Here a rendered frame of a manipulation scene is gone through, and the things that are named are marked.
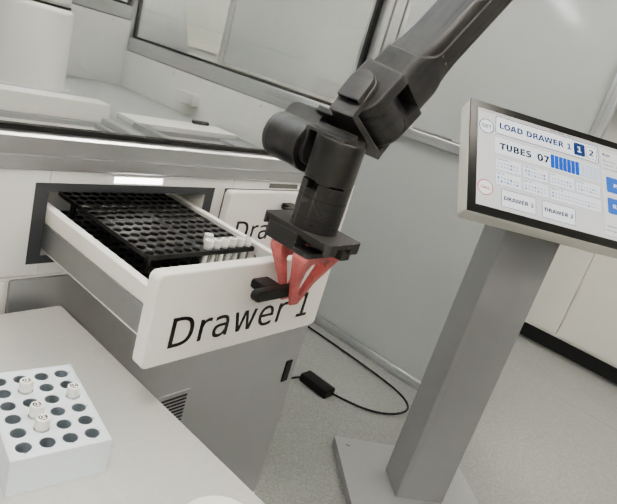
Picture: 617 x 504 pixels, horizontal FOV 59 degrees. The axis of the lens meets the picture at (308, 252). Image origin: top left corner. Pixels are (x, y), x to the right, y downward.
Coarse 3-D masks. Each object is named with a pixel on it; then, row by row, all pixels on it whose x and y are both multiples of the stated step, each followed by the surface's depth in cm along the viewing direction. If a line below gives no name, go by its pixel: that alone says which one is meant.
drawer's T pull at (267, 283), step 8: (256, 280) 64; (264, 280) 64; (272, 280) 65; (256, 288) 64; (264, 288) 62; (272, 288) 63; (280, 288) 63; (288, 288) 64; (256, 296) 61; (264, 296) 61; (272, 296) 63; (280, 296) 64; (288, 296) 65
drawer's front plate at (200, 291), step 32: (288, 256) 70; (160, 288) 54; (192, 288) 58; (224, 288) 61; (320, 288) 77; (160, 320) 56; (224, 320) 64; (256, 320) 68; (288, 320) 74; (160, 352) 58; (192, 352) 62
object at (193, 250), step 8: (168, 248) 68; (176, 248) 69; (184, 248) 70; (192, 248) 71; (200, 248) 71; (232, 248) 75; (240, 248) 76; (248, 248) 77; (144, 256) 65; (152, 256) 65; (160, 256) 66; (168, 256) 66; (176, 256) 67; (184, 256) 68; (192, 256) 70
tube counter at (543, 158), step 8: (536, 152) 135; (544, 152) 136; (536, 160) 135; (544, 160) 135; (552, 160) 136; (560, 160) 137; (568, 160) 137; (552, 168) 135; (560, 168) 136; (568, 168) 137; (576, 168) 137; (584, 168) 138; (592, 168) 139; (584, 176) 137; (592, 176) 138
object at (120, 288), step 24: (48, 216) 71; (48, 240) 71; (72, 240) 68; (96, 240) 66; (72, 264) 67; (96, 264) 64; (120, 264) 61; (96, 288) 64; (120, 288) 61; (144, 288) 59; (120, 312) 61
